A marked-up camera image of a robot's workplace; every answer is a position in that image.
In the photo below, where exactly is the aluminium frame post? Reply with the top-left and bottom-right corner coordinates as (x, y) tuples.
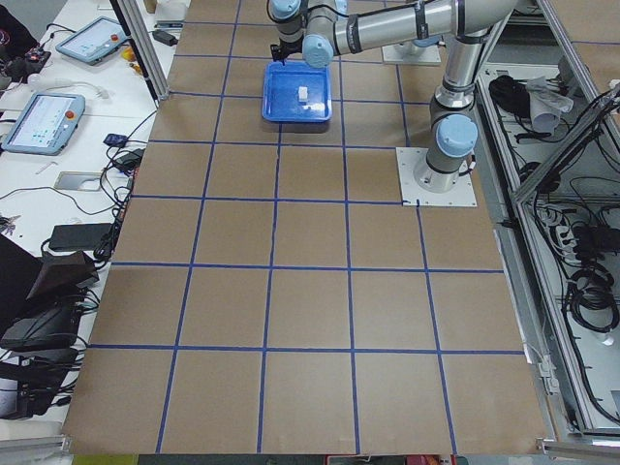
(110, 0), (170, 102)

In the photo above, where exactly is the near teach pendant tablet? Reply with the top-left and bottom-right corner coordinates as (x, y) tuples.
(1, 92), (86, 156)

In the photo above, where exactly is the far teach pendant tablet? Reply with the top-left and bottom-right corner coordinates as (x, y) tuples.
(55, 16), (127, 65)

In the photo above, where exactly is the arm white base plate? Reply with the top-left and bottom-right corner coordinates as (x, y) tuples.
(382, 43), (442, 67)
(395, 147), (478, 207)

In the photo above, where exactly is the blue plastic tray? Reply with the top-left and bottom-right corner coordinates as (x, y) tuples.
(262, 61), (332, 123)

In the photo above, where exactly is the black power adapter brick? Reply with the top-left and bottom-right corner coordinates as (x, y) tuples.
(48, 223), (112, 252)

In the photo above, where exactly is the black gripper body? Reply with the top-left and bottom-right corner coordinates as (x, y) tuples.
(269, 42), (302, 61)

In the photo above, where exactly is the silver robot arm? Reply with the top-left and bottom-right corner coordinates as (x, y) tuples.
(395, 36), (441, 56)
(265, 0), (515, 194)

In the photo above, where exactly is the teach pendant tablet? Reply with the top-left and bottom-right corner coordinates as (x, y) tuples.
(1, 92), (86, 156)
(55, 16), (127, 65)

